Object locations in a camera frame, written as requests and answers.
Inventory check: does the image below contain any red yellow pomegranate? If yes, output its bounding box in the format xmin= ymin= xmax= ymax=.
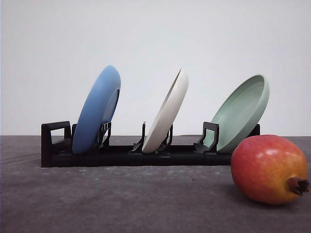
xmin=231 ymin=134 xmax=310 ymax=205

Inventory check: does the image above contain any white plate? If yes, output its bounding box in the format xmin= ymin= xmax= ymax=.
xmin=142 ymin=69 xmax=189 ymax=153

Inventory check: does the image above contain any black plate rack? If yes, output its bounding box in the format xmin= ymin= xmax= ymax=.
xmin=41 ymin=121 xmax=233 ymax=167

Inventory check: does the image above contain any blue plate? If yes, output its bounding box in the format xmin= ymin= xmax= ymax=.
xmin=73 ymin=65 xmax=121 ymax=155

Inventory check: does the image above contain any green plate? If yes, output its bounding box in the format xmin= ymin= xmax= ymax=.
xmin=205 ymin=75 xmax=270 ymax=153

